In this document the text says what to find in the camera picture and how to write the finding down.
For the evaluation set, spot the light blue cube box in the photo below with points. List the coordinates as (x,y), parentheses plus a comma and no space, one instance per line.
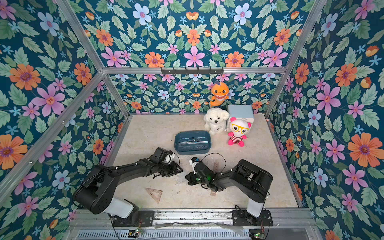
(243,112)

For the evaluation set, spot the black wall hook rail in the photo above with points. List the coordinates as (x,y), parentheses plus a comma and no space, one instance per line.
(197,70)

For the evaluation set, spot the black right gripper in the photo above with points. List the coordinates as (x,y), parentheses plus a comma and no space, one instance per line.
(193,175)

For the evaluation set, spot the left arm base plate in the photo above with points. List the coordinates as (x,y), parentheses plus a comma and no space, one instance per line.
(139,218)

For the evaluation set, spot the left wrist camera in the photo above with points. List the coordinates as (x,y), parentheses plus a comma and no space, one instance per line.
(169,158)

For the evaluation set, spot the orange plush monster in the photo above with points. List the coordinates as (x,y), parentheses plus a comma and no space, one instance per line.
(220,92)

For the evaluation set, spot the brown long straight ruler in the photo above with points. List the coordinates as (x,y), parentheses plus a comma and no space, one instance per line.
(216,170)

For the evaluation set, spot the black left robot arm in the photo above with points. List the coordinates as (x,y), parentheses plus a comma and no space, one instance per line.
(97,192)

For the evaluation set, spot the teal plastic storage box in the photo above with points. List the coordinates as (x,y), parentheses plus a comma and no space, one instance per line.
(193,142)

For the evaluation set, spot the clear blue protractor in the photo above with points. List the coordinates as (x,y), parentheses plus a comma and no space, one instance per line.
(182,178)

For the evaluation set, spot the pink white plush doll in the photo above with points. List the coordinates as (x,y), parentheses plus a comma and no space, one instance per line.
(238,130)

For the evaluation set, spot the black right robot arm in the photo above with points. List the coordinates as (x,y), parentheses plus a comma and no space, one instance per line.
(252,180)

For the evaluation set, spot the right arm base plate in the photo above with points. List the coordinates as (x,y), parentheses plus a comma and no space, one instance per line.
(242,218)

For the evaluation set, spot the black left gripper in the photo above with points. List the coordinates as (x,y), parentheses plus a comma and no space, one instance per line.
(173,170)

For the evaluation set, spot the white plush dog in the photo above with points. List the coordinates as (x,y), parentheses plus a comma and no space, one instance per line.
(216,120)

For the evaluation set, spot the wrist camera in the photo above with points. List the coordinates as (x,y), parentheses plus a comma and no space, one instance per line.
(169,158)
(193,162)

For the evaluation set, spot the brown triangle ruler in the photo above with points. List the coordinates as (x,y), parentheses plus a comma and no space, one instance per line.
(155,194)

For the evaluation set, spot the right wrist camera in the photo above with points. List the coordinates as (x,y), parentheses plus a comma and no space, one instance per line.
(193,162)

